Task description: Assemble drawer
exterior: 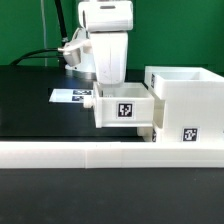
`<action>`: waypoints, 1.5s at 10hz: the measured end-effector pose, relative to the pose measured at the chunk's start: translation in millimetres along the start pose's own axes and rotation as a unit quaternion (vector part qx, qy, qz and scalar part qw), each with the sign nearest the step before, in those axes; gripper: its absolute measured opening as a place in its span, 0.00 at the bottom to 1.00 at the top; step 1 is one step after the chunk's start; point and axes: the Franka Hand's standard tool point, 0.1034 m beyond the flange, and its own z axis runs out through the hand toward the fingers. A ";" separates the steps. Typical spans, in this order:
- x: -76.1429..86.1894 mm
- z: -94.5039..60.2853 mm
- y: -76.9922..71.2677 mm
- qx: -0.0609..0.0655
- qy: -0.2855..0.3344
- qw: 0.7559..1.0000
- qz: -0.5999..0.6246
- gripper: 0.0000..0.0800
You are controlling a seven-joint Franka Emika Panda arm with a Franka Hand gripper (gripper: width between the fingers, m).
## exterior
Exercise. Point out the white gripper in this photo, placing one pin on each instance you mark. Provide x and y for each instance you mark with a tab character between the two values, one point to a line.
107	24

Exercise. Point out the white drawer box with knob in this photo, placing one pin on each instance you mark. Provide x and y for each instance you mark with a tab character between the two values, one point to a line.
130	105

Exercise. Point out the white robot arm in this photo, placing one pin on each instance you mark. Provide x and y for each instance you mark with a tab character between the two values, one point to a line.
103	42

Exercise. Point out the marker sheet on table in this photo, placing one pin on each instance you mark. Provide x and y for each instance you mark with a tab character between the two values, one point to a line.
69	95

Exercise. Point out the white drawer cabinet frame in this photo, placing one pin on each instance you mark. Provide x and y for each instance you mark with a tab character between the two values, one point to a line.
189	105

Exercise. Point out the white front barrier rail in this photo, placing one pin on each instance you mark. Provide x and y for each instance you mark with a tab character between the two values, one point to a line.
87	155

